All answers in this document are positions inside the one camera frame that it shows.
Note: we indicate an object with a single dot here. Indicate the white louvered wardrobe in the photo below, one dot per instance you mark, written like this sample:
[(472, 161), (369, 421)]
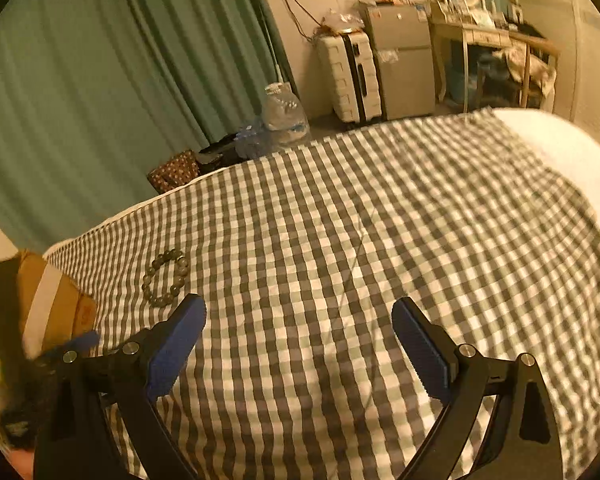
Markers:
[(595, 60)]

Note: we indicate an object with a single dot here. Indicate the white fleece blanket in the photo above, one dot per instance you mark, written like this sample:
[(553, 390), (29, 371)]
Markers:
[(570, 145)]

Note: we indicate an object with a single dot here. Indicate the blue bin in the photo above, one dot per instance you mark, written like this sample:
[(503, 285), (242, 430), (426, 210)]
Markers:
[(462, 82)]

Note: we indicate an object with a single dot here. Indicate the cream clothes on chair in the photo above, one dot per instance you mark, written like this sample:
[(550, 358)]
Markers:
[(527, 65)]

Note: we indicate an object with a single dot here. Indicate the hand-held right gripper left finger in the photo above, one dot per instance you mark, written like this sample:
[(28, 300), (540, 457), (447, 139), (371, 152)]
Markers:
[(175, 347)]

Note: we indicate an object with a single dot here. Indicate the cream dressing table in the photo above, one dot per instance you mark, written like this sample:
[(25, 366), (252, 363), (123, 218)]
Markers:
[(475, 35)]

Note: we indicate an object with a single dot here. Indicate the white suitcase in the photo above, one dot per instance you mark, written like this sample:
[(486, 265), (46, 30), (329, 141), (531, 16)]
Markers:
[(342, 75)]

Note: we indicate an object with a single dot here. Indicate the wooden chair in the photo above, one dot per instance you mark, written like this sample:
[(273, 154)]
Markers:
[(542, 47)]

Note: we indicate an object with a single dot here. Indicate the crumpled blue plastic bag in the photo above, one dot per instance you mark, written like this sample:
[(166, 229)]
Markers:
[(252, 142)]

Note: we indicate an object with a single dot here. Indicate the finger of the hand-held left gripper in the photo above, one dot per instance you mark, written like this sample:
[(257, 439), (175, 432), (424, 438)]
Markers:
[(82, 341)]

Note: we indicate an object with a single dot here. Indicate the large clear water bottle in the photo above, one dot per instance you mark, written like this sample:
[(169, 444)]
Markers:
[(285, 117)]

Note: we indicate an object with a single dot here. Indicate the grey checkered blanket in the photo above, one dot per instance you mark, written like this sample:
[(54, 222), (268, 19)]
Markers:
[(355, 235)]

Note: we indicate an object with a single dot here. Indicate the brown cardboard box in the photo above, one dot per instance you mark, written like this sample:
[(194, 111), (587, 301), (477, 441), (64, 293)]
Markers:
[(60, 300)]

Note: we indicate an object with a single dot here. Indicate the clear plastic bag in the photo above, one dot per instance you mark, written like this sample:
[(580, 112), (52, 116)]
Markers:
[(345, 21)]

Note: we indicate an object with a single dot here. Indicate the grey mini fridge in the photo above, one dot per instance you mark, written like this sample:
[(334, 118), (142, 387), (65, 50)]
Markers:
[(402, 60)]

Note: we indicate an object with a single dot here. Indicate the brown patterned pouch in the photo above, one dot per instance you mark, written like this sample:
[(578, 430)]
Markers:
[(172, 172)]

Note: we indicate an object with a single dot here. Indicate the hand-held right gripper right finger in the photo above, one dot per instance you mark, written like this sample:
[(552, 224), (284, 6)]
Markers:
[(422, 347)]

